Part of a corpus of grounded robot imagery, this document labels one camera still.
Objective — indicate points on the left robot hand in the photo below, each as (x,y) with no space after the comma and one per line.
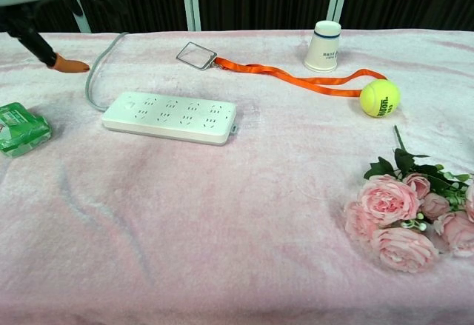
(35,21)

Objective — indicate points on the white power strip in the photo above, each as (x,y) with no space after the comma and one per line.
(170,117)

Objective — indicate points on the green tissue pack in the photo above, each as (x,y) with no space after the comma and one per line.
(22,129)

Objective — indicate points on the clear badge holder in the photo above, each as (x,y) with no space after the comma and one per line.
(195,55)

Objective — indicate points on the pink blanket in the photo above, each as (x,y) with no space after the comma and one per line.
(222,210)

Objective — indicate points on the white paper cup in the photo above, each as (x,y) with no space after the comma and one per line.
(323,46)

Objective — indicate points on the yellow tennis ball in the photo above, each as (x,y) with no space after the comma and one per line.
(380,98)

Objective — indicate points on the pink artificial rose bouquet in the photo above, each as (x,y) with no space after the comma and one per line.
(414,210)

